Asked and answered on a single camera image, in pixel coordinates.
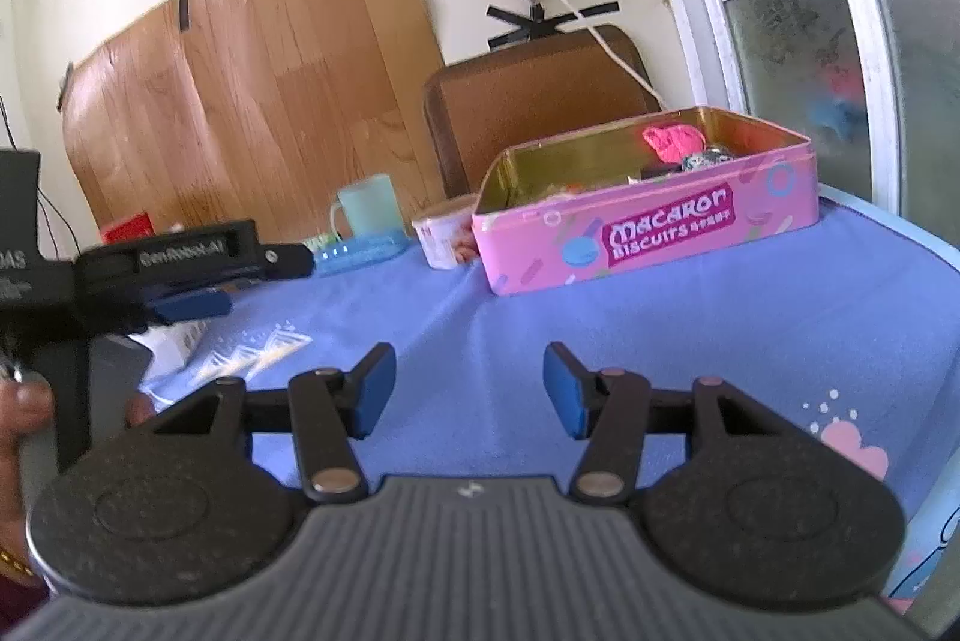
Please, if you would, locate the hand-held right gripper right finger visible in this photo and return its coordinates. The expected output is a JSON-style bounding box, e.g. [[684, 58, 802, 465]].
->
[[542, 341, 788, 507]]

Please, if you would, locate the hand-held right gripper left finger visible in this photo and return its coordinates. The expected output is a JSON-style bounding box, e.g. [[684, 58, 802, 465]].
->
[[154, 341, 398, 503]]

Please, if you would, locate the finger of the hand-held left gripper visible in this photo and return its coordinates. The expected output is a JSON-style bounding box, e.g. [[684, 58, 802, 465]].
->
[[146, 288, 235, 325], [255, 242, 316, 280]]

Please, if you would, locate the pink biscuit tin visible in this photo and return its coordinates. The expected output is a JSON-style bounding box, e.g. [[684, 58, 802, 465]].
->
[[471, 105, 820, 297]]

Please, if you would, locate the person's left forearm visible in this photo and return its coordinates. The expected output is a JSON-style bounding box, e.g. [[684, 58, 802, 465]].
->
[[0, 547, 46, 612]]

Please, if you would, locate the pink knitted soft item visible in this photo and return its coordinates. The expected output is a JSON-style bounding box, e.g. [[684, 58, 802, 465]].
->
[[641, 120, 706, 166]]

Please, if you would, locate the dark patterned soft item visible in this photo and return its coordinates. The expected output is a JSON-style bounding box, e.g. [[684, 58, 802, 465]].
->
[[679, 145, 736, 173]]

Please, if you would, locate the person's left hand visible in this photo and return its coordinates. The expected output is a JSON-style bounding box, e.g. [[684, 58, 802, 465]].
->
[[0, 382, 156, 548]]

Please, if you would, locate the white packet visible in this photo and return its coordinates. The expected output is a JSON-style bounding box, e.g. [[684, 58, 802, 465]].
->
[[139, 318, 211, 376]]

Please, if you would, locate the red box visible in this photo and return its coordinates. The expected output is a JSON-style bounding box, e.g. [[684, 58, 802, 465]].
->
[[100, 210, 155, 246]]

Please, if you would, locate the white wrapped packet strip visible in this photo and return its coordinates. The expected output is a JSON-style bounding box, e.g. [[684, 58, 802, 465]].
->
[[187, 322, 312, 383]]

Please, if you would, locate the blue plastic tray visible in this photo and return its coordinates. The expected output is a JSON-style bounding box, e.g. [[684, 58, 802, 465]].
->
[[311, 230, 412, 277]]

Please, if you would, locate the green plastic cup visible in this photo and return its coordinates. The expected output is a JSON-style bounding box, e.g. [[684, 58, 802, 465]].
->
[[330, 174, 398, 241]]

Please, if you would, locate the wooden board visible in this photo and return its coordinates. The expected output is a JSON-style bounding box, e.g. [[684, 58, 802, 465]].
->
[[60, 0, 447, 245]]

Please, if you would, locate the blue printed tablecloth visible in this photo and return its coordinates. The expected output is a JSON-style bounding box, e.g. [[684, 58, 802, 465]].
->
[[135, 183, 960, 619]]

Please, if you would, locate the brown mesh chair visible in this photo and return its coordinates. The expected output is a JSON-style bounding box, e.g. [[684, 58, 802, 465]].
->
[[422, 25, 665, 200]]

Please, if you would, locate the black tape strip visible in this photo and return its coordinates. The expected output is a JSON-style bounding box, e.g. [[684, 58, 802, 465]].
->
[[486, 0, 623, 31], [487, 22, 560, 52]]

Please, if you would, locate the white framed glass door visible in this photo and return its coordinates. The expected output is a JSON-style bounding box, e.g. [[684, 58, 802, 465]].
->
[[622, 0, 960, 260]]

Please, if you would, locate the gold bracelet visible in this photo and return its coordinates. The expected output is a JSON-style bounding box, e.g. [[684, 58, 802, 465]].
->
[[0, 540, 35, 586]]

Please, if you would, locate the white power adapter with cable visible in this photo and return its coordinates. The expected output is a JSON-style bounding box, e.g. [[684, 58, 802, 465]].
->
[[502, 0, 665, 110]]

